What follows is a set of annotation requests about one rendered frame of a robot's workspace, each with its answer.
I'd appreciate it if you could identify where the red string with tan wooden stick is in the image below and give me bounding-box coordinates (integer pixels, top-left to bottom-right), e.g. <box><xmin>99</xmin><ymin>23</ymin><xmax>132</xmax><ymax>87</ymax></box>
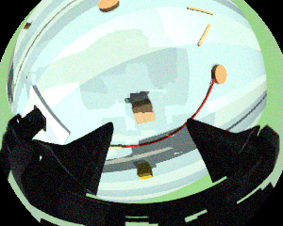
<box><xmin>110</xmin><ymin>78</ymin><xmax>214</xmax><ymax>150</ymax></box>

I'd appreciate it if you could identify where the round wooden button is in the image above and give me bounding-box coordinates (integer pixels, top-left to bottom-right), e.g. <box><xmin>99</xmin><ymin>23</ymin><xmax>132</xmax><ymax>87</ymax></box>
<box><xmin>211</xmin><ymin>64</ymin><xmax>227</xmax><ymax>84</ymax></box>

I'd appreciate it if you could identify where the orange round disc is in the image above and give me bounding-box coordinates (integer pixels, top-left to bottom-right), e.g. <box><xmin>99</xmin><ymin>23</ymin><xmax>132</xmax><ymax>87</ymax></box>
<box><xmin>97</xmin><ymin>0</ymin><xmax>120</xmax><ymax>12</ymax></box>

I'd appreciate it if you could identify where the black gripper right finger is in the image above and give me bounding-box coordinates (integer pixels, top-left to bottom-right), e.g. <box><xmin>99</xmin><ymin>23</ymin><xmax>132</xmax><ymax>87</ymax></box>
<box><xmin>186</xmin><ymin>118</ymin><xmax>261</xmax><ymax>184</ymax></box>

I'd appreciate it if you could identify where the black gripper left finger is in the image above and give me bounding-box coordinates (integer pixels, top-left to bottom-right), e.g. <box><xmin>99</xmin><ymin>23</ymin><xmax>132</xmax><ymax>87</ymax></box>
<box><xmin>32</xmin><ymin>121</ymin><xmax>114</xmax><ymax>196</ymax></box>

